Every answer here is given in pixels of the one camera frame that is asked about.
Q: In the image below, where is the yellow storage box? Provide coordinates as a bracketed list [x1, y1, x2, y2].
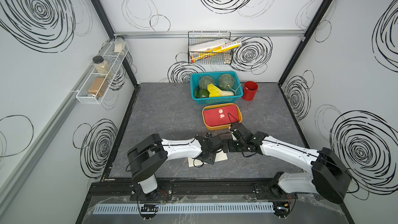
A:
[202, 103, 243, 131]

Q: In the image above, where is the red envelope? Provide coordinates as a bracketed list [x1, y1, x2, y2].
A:
[203, 104, 241, 127]

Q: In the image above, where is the white envelope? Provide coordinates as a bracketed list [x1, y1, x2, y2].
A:
[188, 151, 228, 168]

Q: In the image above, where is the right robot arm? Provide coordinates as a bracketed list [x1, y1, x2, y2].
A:
[230, 122, 352, 204]

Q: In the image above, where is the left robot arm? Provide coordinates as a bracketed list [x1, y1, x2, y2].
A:
[126, 133, 228, 195]

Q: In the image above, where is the yellow foil roll box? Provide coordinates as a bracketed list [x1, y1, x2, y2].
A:
[189, 41, 241, 64]

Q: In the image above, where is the white wrap box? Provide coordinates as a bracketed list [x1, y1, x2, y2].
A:
[189, 38, 231, 52]

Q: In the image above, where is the green pepper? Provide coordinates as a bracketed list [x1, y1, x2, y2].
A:
[195, 89, 210, 99]

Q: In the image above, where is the yellow white cabbage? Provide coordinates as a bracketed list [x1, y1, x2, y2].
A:
[207, 84, 235, 97]

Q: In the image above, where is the red cup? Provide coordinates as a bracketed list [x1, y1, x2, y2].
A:
[242, 81, 258, 101]

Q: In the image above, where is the right green melon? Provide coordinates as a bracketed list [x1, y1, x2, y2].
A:
[218, 74, 235, 90]

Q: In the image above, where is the green melon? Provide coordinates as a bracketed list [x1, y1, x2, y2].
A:
[218, 74, 235, 90]
[199, 75, 215, 90]

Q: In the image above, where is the left green melon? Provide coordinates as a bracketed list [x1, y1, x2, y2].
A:
[199, 75, 215, 90]

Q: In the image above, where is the brown block package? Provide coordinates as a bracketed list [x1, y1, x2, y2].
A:
[88, 77, 108, 97]

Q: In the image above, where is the clear lid jar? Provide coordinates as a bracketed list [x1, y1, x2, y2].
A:
[114, 35, 125, 54]

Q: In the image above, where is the black lid spice jar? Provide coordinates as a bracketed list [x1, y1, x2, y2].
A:
[92, 56, 110, 77]

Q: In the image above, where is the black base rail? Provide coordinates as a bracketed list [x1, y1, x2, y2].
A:
[85, 178, 289, 203]

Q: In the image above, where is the black wire wall basket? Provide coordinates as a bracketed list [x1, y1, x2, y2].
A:
[188, 31, 231, 65]

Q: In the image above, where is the white slotted cable duct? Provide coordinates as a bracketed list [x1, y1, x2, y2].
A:
[93, 202, 275, 215]

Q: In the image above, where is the white wire wall shelf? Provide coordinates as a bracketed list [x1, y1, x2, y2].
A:
[76, 37, 129, 105]

